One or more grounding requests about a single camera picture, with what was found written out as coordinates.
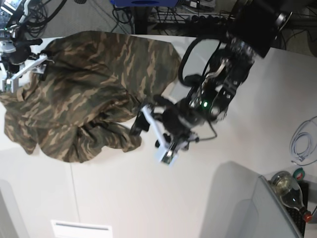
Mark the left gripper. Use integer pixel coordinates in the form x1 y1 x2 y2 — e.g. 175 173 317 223
129 95 206 144

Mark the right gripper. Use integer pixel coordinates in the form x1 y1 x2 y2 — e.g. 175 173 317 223
4 39 53 75

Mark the camouflage t-shirt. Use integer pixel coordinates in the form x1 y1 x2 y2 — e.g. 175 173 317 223
0 31 181 163

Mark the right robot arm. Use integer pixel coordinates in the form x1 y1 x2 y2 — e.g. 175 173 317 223
0 0 66 83

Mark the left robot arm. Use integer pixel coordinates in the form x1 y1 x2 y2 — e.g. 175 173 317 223
144 0 292 144

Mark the blue box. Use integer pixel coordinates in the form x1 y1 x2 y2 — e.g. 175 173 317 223
110 0 184 7

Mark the black power strip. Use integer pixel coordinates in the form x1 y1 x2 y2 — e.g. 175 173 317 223
190 15 227 25

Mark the white paper sheet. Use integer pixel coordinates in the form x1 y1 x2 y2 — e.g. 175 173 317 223
51 220 113 238

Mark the clear glass bottle red cap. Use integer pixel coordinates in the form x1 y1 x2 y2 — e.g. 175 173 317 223
271 171 313 223

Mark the green tape roll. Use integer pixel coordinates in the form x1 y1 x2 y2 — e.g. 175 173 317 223
293 168 305 181

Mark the coiled white cable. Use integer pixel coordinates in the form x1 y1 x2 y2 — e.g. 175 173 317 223
289 118 317 166

